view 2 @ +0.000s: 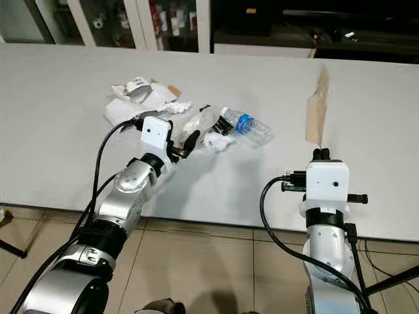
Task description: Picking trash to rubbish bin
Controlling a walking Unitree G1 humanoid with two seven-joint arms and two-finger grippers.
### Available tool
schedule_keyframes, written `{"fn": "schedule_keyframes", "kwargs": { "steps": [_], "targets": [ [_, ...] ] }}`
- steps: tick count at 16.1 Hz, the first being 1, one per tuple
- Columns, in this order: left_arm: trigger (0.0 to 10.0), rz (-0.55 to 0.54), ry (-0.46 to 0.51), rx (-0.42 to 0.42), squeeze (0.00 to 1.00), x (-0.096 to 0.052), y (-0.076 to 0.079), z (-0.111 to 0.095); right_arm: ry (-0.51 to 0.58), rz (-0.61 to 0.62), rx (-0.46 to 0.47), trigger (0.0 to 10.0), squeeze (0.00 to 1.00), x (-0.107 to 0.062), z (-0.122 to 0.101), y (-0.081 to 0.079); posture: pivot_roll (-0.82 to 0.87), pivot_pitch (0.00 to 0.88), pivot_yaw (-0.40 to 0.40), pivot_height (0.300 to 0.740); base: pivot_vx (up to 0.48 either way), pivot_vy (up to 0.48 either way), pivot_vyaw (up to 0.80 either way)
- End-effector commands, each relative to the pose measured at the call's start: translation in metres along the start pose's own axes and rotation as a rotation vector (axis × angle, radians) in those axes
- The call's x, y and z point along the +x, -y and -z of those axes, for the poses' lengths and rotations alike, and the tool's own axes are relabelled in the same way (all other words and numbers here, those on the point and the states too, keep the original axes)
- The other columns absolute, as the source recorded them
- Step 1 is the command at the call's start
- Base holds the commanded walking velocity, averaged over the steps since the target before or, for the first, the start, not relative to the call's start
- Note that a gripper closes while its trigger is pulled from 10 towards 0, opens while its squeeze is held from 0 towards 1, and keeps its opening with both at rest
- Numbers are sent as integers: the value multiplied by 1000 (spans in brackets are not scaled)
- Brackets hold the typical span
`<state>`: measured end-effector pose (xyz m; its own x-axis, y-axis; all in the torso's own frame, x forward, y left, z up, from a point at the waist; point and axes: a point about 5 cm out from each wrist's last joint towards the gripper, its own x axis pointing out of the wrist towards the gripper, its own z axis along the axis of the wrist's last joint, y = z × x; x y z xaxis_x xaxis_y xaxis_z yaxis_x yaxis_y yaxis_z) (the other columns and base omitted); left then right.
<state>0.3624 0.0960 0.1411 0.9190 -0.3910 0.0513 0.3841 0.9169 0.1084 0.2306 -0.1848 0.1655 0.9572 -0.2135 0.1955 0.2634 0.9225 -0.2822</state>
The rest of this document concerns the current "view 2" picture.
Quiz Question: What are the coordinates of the brown cardboard strip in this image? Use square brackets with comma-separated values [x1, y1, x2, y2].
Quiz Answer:
[305, 63, 330, 146]

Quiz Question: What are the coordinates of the small black trash piece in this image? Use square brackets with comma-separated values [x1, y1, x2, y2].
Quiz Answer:
[213, 119, 234, 135]

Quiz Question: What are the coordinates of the crumpled white tissue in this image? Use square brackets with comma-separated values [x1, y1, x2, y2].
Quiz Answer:
[167, 101, 194, 116]
[203, 131, 236, 154]

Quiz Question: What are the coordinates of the clear plastic bottle blue label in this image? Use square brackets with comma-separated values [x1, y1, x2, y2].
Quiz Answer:
[223, 107, 276, 147]

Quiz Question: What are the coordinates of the torn white paper box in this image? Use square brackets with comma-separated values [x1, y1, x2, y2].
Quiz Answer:
[111, 77, 183, 106]

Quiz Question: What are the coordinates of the black metal table leg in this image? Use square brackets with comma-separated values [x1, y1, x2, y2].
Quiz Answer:
[363, 265, 419, 295]
[0, 241, 27, 258]

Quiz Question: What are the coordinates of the dark desk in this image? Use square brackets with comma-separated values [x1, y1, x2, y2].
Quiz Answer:
[211, 0, 419, 63]

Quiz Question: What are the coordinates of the white framed glass cabinet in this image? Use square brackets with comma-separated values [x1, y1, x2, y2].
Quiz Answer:
[0, 0, 212, 53]

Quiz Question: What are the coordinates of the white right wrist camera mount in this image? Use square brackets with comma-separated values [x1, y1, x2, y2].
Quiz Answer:
[300, 160, 351, 217]

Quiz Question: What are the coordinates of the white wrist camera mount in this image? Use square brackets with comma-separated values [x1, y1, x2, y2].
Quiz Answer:
[300, 160, 351, 217]
[142, 116, 174, 162]

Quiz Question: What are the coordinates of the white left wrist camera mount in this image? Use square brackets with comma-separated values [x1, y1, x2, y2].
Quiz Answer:
[142, 116, 174, 162]

